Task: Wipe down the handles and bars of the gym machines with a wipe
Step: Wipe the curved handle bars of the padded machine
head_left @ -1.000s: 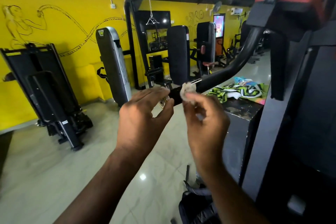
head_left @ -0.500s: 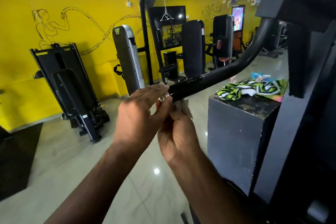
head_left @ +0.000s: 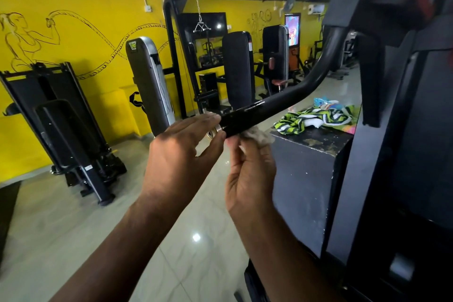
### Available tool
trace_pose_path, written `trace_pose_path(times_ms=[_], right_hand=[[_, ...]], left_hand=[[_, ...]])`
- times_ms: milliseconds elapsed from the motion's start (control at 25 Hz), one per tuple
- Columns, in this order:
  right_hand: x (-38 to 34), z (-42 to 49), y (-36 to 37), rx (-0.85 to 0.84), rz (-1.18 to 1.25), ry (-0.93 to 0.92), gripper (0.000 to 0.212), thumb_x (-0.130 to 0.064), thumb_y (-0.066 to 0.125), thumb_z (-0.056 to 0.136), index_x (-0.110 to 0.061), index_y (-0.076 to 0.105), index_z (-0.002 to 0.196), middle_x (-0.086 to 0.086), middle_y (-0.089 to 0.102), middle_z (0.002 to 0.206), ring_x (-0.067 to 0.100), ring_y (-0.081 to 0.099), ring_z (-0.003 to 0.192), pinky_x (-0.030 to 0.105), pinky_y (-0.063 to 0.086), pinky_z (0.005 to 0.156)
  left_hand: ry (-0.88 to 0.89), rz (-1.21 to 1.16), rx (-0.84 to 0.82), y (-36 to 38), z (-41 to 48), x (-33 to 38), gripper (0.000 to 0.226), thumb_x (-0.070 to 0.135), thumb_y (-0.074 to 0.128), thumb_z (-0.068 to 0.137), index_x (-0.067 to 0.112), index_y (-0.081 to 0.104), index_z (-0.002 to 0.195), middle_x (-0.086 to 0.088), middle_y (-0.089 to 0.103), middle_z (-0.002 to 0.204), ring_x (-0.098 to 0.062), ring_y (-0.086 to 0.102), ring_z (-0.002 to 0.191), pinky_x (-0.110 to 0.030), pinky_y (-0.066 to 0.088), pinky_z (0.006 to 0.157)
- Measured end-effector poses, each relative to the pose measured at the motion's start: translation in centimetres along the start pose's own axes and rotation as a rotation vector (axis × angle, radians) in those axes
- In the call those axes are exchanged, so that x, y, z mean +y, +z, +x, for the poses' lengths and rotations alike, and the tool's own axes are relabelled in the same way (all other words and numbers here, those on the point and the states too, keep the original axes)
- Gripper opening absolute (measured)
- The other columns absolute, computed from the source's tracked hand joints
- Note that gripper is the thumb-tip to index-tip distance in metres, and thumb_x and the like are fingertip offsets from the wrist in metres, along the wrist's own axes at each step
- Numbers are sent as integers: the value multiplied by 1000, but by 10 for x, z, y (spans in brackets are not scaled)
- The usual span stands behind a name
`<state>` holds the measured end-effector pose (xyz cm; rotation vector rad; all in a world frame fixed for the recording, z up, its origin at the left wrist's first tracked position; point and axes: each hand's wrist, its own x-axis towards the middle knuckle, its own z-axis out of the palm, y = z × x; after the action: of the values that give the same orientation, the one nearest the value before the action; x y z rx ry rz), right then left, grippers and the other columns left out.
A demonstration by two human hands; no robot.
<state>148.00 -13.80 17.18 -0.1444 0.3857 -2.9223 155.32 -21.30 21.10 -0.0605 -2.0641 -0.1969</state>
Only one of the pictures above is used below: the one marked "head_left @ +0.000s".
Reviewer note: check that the person's right hand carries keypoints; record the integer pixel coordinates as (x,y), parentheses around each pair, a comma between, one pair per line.
(251,181)

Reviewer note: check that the person's left hand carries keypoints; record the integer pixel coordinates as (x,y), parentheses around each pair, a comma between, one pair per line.
(173,167)

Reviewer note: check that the white cleaning wipe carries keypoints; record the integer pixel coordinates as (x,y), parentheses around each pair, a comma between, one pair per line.
(258,134)

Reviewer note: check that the blue wet wipes pack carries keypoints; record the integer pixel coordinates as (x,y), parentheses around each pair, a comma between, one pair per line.
(322,101)

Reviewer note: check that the person's left forearm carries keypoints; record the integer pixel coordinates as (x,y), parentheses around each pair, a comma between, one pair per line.
(124,259)

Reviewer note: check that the person's right forearm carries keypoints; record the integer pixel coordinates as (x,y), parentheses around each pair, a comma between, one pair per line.
(283,266)

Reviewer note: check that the yellow wooden plyo box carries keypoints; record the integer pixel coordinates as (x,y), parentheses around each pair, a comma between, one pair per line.
(301,188)

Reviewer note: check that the green black striped towel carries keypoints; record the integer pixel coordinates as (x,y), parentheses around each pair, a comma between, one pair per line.
(311,119)

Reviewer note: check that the black backpack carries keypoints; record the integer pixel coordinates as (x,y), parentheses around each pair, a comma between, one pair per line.
(255,284)

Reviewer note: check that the maroon seat pad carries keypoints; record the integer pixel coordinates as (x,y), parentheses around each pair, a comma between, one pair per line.
(279,82)

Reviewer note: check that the dark shrouded seated machine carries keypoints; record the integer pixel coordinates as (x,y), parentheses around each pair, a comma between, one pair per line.
(63,128)

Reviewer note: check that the maroon chest pad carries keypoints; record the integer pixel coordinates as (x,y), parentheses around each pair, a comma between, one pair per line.
(271,63)

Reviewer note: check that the orange black edged panel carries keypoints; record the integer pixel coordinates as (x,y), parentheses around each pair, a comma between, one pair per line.
(293,59)

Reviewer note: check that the dark weight stack shroud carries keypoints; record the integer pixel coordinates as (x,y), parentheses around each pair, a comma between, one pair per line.
(275,47)

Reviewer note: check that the pink blue poster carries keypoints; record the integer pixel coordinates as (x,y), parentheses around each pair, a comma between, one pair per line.
(292,31)

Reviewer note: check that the white air conditioner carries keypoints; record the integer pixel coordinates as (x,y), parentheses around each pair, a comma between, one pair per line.
(316,9)

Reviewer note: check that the black lever row machine frame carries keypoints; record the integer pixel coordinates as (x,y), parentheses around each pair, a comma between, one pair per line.
(260,75)

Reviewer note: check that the black tubular machine frame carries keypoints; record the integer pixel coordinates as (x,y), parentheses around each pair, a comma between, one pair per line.
(313,54)

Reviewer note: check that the black framed wall mirror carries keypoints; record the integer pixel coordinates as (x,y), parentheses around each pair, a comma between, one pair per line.
(212,25)

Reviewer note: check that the white wall socket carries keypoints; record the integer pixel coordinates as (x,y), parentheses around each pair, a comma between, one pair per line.
(148,8)

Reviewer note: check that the black steel rack frame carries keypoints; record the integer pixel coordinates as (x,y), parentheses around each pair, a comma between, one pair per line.
(407,135)

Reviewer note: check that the grey wall fan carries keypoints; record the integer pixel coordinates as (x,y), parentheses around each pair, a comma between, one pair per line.
(289,3)

